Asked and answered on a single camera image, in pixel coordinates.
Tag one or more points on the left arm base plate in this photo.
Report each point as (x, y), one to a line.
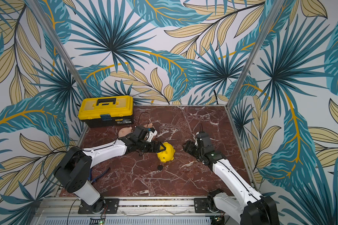
(107, 206)

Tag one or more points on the yellow piggy bank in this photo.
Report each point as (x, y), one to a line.
(167, 154)

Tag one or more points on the pink piggy bank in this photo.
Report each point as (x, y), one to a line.
(150, 125)
(124, 131)

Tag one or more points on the aluminium front rail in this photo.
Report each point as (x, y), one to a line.
(128, 206)

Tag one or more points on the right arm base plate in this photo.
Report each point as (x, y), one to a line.
(202, 205)

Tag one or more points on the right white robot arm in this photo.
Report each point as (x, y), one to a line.
(249, 207)

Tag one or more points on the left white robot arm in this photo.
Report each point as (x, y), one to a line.
(74, 169)

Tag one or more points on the blue handled pliers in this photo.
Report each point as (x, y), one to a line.
(95, 179)

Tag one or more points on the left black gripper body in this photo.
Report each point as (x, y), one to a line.
(148, 146)

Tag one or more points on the yellow black toolbox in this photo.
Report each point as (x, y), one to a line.
(107, 111)

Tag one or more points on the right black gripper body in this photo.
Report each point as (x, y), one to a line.
(194, 147)

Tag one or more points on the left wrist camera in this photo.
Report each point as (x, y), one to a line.
(145, 134)

